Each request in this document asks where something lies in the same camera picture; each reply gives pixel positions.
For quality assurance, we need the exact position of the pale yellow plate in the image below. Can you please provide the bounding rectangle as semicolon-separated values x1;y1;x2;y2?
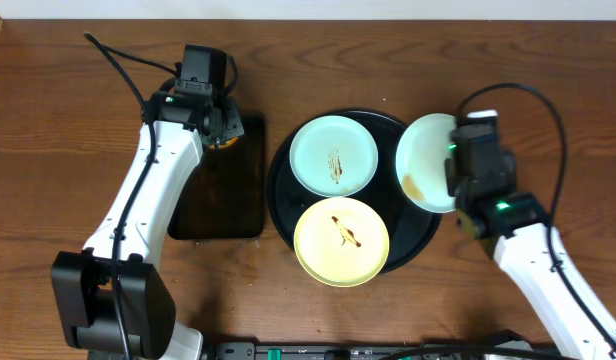
293;197;390;287

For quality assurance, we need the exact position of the rectangular black tray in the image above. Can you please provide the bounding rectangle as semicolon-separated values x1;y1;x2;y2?
167;112;266;240

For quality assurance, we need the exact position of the round black tray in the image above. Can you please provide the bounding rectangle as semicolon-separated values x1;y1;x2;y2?
266;109;442;274

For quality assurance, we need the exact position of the light blue plate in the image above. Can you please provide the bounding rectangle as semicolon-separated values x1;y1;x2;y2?
289;115;379;197
395;113;456;214

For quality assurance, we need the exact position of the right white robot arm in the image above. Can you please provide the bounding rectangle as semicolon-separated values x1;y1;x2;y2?
445;124;616;359

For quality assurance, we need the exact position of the yellow green scrub sponge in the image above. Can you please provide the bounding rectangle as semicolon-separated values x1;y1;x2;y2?
208;137;238;150

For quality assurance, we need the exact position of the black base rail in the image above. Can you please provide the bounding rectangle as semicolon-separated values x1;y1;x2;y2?
202;329;539;360

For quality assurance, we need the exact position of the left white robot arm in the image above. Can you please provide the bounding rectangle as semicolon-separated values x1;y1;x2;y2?
51;91;244;359

